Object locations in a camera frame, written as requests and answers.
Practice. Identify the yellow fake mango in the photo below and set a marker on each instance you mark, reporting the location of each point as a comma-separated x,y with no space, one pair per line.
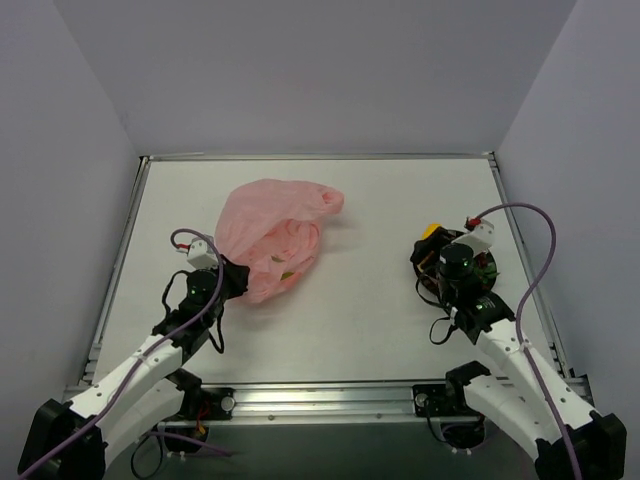
433,230

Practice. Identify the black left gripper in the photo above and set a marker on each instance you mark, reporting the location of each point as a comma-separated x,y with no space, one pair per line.
235,276

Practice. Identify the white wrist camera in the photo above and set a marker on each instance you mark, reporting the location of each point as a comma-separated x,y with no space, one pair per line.
199,254
479,235

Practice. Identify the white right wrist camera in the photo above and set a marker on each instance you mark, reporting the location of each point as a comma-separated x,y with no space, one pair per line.
479,235

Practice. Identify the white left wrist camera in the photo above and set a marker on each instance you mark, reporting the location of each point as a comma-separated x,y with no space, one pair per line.
199,254

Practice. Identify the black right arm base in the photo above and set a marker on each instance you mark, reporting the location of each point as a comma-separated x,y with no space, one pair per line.
451,423

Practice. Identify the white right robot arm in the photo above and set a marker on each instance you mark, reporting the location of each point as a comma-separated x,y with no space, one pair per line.
563,434

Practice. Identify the aluminium front rail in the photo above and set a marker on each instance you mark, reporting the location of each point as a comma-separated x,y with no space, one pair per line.
325,403

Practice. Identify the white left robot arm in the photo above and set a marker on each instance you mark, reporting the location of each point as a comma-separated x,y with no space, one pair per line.
78,439

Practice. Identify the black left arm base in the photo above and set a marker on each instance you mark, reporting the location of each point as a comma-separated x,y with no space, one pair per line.
199,407

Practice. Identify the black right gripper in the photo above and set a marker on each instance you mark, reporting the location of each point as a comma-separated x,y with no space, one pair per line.
426,251

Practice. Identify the red fake cherry tomatoes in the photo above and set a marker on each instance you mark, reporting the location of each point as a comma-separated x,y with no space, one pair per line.
486,269

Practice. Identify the pink plastic bag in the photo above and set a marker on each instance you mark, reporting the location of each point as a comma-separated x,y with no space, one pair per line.
274,227

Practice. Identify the black rimmed round plate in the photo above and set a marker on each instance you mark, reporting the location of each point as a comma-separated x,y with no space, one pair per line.
426,253

